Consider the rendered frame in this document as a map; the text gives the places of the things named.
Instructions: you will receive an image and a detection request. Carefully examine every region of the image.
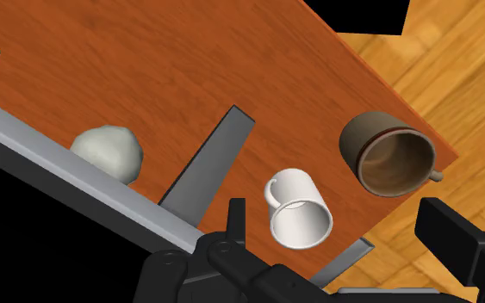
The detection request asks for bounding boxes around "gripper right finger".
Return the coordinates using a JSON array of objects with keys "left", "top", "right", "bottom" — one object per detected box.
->
[{"left": 414, "top": 196, "right": 485, "bottom": 303}]

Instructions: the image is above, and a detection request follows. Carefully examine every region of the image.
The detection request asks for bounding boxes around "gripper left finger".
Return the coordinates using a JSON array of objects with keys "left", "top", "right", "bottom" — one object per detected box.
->
[{"left": 133, "top": 197, "right": 339, "bottom": 303}]

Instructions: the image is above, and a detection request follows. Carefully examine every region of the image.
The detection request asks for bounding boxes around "white mug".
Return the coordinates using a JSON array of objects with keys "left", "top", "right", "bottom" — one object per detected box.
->
[{"left": 264, "top": 168, "right": 334, "bottom": 250}]

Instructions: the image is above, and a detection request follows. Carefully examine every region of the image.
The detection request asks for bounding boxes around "brown mug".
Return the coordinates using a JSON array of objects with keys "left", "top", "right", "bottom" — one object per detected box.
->
[{"left": 338, "top": 110, "right": 445, "bottom": 198}]

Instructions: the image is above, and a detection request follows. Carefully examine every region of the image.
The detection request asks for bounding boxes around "pale grey rounded lump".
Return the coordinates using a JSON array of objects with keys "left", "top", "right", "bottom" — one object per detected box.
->
[{"left": 69, "top": 125, "right": 145, "bottom": 186}]

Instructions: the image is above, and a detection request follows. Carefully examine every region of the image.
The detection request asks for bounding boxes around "grey framed black monitor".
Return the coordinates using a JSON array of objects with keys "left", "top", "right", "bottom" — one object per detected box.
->
[{"left": 0, "top": 93, "right": 376, "bottom": 303}]

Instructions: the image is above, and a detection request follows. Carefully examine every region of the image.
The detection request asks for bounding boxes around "brown wooden table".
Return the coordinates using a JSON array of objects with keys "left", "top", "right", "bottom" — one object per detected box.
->
[{"left": 0, "top": 0, "right": 460, "bottom": 291}]

